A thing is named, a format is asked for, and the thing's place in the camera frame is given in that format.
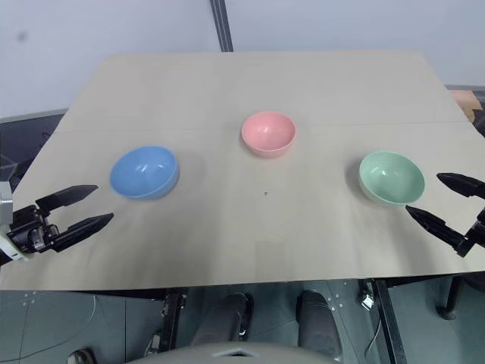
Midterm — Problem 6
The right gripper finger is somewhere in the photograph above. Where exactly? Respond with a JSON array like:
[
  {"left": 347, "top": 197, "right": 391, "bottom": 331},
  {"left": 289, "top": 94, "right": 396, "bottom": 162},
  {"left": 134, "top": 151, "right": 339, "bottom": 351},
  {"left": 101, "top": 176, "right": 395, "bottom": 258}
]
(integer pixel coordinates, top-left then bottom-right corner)
[
  {"left": 436, "top": 172, "right": 485, "bottom": 198},
  {"left": 405, "top": 206, "right": 468, "bottom": 252}
]

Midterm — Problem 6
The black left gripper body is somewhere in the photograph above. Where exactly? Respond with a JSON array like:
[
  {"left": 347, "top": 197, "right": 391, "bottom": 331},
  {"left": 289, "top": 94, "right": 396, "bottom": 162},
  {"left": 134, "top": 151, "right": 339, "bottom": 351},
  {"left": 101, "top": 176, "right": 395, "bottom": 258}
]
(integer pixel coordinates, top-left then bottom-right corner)
[{"left": 7, "top": 204, "right": 61, "bottom": 255}]

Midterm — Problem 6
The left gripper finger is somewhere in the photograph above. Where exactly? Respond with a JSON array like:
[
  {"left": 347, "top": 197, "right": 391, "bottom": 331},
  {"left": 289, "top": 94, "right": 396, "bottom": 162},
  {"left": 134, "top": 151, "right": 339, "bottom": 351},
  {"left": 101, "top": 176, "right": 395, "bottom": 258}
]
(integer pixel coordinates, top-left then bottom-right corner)
[
  {"left": 56, "top": 212, "right": 114, "bottom": 253},
  {"left": 36, "top": 184, "right": 99, "bottom": 214}
]

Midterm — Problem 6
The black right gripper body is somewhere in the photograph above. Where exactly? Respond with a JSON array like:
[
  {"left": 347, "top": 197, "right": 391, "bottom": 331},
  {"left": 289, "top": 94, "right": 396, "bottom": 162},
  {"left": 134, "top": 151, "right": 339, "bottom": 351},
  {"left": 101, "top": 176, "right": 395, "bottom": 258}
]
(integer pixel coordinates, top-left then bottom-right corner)
[{"left": 456, "top": 206, "right": 485, "bottom": 259}]

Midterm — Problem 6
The green bowl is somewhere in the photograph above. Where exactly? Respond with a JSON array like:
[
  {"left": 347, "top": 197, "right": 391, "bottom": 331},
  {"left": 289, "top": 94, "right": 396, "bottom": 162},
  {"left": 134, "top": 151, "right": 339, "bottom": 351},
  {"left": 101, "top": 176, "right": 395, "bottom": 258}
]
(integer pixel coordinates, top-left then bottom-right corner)
[{"left": 358, "top": 151, "right": 426, "bottom": 206}]

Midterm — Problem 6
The dark equipment beside table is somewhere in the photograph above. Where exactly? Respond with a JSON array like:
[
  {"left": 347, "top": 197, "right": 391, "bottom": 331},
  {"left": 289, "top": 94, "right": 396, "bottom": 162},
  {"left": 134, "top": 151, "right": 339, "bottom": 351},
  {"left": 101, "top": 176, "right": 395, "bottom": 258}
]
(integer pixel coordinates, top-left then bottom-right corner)
[{"left": 0, "top": 108, "right": 68, "bottom": 193}]

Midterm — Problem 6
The black table leg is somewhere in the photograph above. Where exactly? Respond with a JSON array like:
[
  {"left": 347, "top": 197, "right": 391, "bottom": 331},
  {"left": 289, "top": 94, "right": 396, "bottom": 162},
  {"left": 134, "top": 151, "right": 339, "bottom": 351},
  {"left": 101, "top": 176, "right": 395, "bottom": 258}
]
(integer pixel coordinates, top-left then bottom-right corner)
[
  {"left": 435, "top": 275, "right": 462, "bottom": 322},
  {"left": 161, "top": 290, "right": 187, "bottom": 359},
  {"left": 373, "top": 278, "right": 408, "bottom": 364}
]

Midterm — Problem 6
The blue bowl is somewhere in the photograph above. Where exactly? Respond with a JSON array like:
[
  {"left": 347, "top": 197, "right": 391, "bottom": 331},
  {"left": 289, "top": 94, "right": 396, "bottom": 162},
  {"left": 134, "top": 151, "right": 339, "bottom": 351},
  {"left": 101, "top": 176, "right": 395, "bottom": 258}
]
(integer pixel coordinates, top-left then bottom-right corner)
[{"left": 109, "top": 146, "right": 180, "bottom": 201}]

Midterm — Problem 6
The brown cardboard box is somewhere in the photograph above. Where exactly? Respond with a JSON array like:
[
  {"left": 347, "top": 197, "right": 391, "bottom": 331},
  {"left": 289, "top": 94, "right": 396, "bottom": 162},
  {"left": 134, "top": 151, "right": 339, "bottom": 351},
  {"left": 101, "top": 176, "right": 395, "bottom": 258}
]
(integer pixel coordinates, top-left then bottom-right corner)
[{"left": 448, "top": 89, "right": 485, "bottom": 123}]

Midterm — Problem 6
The dark rounded robot right leg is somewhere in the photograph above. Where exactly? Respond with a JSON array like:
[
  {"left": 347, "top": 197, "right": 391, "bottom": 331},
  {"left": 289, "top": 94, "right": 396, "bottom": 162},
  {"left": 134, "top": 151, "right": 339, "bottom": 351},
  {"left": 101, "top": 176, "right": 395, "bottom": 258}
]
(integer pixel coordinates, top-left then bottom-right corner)
[{"left": 296, "top": 290, "right": 343, "bottom": 358}]

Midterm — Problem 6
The pink-red bowl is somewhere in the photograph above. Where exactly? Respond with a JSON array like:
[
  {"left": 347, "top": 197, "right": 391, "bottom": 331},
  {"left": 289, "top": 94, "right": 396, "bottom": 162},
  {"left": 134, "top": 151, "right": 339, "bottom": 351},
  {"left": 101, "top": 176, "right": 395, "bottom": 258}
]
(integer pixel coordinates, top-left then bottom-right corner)
[{"left": 241, "top": 111, "right": 297, "bottom": 159}]

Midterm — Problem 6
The grey robot torso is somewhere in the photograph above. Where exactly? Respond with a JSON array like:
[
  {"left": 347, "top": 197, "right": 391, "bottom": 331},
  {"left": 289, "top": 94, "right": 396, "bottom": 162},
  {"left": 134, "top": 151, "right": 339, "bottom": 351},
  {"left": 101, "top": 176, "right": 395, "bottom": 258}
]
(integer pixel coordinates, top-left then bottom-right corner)
[{"left": 124, "top": 342, "right": 344, "bottom": 364}]

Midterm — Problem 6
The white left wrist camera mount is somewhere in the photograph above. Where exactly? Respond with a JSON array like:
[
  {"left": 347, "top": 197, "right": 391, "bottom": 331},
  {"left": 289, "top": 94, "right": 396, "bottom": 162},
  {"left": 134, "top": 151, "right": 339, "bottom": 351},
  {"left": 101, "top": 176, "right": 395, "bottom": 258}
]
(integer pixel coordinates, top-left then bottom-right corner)
[{"left": 0, "top": 180, "right": 30, "bottom": 263}]

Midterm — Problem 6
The thin cable on floor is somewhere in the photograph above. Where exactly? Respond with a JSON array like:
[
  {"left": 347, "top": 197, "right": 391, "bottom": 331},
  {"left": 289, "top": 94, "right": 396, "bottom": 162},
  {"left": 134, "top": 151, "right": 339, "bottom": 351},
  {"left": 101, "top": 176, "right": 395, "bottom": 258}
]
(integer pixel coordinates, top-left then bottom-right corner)
[{"left": 365, "top": 324, "right": 384, "bottom": 364}]

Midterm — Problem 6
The dark vertical wall post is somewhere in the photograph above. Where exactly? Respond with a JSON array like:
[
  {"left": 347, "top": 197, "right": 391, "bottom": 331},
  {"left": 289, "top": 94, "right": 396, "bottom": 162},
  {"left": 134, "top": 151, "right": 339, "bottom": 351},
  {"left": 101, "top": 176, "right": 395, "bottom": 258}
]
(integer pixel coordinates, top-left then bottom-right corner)
[{"left": 209, "top": 0, "right": 235, "bottom": 53}]

